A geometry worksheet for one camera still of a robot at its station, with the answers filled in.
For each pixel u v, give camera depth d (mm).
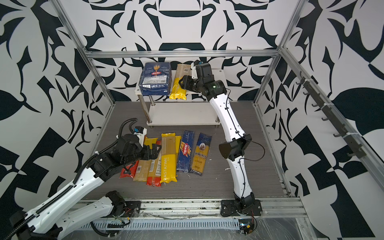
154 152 657
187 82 691
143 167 850
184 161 867
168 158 865
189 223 713
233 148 535
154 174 818
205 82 607
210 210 747
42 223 388
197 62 698
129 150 543
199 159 888
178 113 1018
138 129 647
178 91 732
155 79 752
